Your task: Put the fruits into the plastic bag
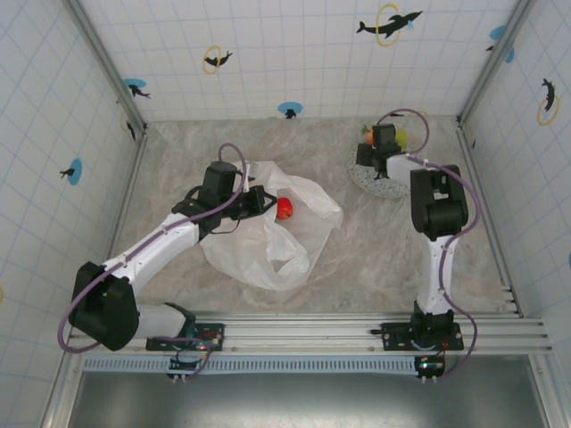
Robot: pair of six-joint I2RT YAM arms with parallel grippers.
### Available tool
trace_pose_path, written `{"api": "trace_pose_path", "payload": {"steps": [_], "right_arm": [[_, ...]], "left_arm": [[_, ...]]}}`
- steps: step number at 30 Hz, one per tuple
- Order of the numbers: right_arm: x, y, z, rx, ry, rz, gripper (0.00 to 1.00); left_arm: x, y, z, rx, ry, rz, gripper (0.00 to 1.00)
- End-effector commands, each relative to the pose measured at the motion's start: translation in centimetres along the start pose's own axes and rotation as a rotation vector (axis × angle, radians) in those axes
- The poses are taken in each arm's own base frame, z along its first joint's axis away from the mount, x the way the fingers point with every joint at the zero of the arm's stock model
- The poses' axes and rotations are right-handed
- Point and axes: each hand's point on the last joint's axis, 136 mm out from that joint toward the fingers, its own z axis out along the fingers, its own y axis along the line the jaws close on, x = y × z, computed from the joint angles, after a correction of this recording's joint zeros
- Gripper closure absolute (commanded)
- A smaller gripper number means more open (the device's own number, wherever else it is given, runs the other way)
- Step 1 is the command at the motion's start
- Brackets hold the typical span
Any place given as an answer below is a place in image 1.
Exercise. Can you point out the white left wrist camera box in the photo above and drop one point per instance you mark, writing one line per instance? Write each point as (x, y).
(247, 183)

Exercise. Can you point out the blue oval fish sticker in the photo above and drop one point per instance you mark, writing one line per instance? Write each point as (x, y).
(73, 171)

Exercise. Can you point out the speckled white plate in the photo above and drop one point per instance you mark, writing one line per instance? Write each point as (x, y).
(392, 187)

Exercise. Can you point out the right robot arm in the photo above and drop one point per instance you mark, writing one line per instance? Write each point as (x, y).
(439, 209)

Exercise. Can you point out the aluminium corner post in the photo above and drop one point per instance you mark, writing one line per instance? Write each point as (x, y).
(107, 62)
(495, 58)

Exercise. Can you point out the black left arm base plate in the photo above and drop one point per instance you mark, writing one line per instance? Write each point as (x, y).
(209, 332)

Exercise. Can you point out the small orange tangerine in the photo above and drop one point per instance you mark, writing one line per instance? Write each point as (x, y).
(369, 137)

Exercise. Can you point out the red apple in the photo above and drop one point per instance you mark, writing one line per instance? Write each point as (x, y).
(284, 208)

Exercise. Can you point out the grey metal panel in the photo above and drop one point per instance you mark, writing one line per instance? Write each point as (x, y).
(312, 401)

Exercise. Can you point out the controller circuit board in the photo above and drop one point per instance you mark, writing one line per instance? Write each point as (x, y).
(187, 356)
(430, 366)

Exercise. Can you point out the small blue circle sticker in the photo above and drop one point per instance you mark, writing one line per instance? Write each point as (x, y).
(290, 109)

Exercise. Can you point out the aluminium right corner post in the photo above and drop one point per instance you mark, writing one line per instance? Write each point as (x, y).
(495, 58)

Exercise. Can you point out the left controller circuit board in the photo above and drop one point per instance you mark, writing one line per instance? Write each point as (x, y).
(187, 356)

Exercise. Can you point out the aluminium mounting rail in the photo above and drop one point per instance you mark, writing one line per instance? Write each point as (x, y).
(303, 332)

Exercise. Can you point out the white plastic bag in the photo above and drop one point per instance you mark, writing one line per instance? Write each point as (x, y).
(267, 249)

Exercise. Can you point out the aluminium left corner post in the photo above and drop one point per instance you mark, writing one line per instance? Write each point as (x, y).
(107, 62)

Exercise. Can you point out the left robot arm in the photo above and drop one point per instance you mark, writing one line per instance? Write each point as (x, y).
(147, 249)

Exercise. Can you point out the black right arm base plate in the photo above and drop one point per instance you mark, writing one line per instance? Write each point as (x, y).
(394, 334)

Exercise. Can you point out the yellow-green pear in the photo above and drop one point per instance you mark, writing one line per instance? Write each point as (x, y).
(402, 139)

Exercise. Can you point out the right controller circuit board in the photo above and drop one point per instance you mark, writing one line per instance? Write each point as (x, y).
(430, 366)

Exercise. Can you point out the shark blue circle sticker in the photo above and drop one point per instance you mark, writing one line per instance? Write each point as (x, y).
(136, 87)

